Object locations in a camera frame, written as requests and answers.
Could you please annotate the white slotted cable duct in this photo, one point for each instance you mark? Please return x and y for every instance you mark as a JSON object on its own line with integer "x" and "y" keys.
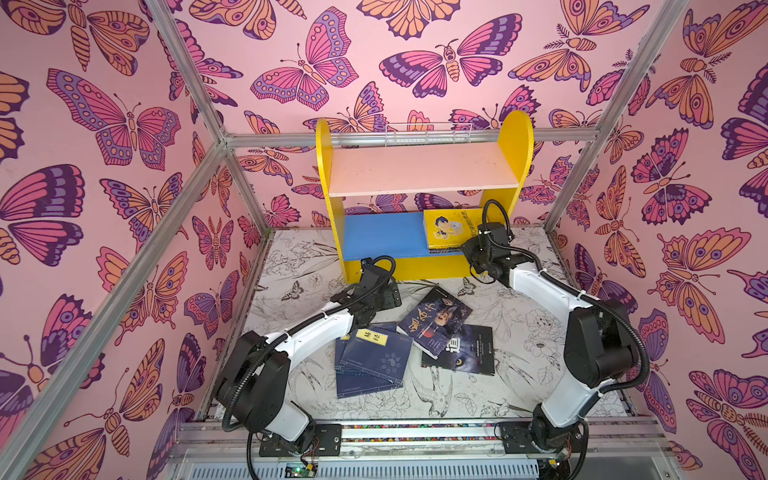
{"x": 460, "y": 469}

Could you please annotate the purple book gold characters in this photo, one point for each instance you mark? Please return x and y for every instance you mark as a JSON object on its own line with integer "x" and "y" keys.
{"x": 434, "y": 321}

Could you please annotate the yellow pink blue bookshelf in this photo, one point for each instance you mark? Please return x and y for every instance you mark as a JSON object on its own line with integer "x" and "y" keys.
{"x": 498, "y": 170}

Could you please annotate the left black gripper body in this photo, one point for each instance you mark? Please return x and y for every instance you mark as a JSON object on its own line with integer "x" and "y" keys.
{"x": 388, "y": 299}

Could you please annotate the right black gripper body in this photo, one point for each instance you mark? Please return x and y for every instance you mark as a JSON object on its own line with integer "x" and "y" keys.
{"x": 475, "y": 249}

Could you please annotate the small green circuit board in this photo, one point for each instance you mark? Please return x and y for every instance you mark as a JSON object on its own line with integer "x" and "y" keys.
{"x": 300, "y": 470}

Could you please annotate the aluminium front rail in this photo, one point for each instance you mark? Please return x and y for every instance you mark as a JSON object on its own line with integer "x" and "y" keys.
{"x": 619, "y": 436}

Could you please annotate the yellow cartoon book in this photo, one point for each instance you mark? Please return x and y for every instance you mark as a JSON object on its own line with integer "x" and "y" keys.
{"x": 446, "y": 230}

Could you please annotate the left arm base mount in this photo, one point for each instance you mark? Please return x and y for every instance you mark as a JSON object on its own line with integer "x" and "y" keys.
{"x": 317, "y": 440}

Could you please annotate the navy book yellow label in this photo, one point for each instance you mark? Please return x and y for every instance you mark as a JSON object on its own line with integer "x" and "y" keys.
{"x": 378, "y": 353}

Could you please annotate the navy book underneath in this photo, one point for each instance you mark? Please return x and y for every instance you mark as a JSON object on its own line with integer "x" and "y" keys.
{"x": 353, "y": 383}

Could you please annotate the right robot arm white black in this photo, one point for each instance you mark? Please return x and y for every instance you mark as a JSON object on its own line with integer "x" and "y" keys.
{"x": 602, "y": 352}

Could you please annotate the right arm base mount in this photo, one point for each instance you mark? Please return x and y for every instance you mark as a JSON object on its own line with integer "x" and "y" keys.
{"x": 522, "y": 438}

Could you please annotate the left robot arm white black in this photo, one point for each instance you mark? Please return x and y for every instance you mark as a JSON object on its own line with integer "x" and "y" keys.
{"x": 253, "y": 383}

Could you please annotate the black wolf eye book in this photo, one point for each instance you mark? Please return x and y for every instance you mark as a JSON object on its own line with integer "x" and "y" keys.
{"x": 471, "y": 351}

